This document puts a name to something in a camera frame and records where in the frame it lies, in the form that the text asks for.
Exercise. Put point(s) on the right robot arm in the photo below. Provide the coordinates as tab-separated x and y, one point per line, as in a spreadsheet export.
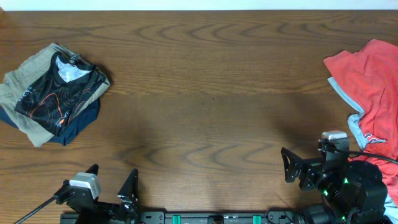
351	191

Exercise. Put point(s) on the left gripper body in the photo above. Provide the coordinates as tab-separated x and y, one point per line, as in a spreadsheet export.
105	211

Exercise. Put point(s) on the light grey garment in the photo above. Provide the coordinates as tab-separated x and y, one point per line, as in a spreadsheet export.
363	139

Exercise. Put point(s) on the black cycling jersey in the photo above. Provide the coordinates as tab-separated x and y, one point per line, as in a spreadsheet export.
55	98

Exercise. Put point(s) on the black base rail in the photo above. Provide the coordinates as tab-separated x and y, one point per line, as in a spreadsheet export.
271	216

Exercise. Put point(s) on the red shirt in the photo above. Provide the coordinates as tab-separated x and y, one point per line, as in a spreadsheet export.
369	77

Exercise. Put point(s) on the folded khaki trousers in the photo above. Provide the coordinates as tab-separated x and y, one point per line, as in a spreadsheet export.
16	82

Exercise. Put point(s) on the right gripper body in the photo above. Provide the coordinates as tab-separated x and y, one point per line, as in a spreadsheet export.
311	177

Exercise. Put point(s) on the folded navy garment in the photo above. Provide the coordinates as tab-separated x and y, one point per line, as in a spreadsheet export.
39	135

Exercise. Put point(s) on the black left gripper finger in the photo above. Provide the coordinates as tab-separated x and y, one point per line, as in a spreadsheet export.
93	169
129	191

